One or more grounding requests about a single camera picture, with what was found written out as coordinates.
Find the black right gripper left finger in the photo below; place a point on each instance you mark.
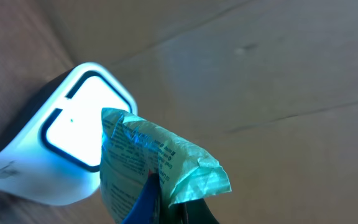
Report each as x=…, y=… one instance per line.
x=144, y=207

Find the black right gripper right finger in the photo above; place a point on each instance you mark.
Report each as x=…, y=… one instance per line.
x=196, y=212

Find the teal white snack packet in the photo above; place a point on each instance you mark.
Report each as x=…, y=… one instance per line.
x=134, y=148

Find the white barcode scanner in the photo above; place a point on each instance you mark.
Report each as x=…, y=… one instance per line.
x=50, y=153

